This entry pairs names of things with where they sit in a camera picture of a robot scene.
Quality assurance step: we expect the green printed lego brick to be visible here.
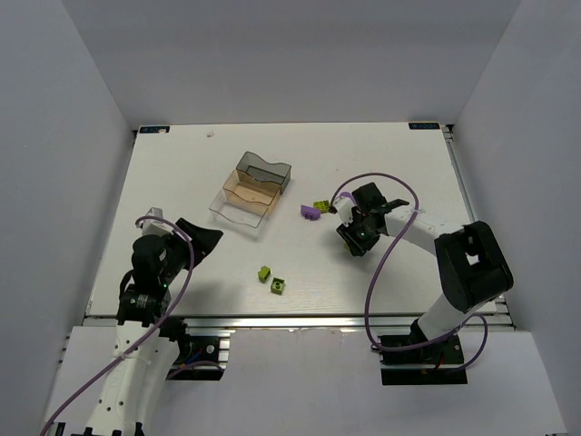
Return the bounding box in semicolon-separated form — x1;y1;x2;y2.
313;200;330;213

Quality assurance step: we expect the small green lego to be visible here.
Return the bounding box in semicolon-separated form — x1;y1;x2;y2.
258;265;271;283

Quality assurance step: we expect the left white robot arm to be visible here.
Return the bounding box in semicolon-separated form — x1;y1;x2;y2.
83;215;223;435

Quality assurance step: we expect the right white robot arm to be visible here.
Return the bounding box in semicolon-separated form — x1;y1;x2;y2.
330;183;514;353

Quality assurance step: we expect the purple arched lego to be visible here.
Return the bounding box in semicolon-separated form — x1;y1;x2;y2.
300;204;321;221

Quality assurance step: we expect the clear translucent container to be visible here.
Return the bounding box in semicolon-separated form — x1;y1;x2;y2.
209;190;269;240

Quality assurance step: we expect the green square lego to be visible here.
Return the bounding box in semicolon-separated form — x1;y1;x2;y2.
271;277;286;295

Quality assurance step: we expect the grey translucent container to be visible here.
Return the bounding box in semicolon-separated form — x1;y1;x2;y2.
236;151;291;193

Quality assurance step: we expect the right corner label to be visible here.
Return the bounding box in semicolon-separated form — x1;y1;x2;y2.
408;122;440;130

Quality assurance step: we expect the corner label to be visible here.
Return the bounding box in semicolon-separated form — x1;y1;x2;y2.
138;125;170;134
408;122;440;130

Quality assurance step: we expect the left corner label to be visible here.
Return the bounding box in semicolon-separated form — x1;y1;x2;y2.
138;125;170;134

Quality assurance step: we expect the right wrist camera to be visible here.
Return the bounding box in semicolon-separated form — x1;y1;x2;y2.
330;192;357;227

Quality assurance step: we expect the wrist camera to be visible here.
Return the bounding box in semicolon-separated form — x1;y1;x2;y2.
330;192;357;227
136;207;172;237

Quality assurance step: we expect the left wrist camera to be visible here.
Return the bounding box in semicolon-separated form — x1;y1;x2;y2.
136;207;172;237

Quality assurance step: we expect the aluminium table rail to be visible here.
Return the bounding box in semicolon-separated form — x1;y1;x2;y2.
83;313;514;329

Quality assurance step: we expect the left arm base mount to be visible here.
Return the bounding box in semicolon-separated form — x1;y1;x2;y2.
161;318;231;382

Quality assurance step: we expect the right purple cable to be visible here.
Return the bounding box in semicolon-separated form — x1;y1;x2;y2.
330;172;490;374

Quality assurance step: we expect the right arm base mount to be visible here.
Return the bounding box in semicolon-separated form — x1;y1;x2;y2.
380;336;468;386

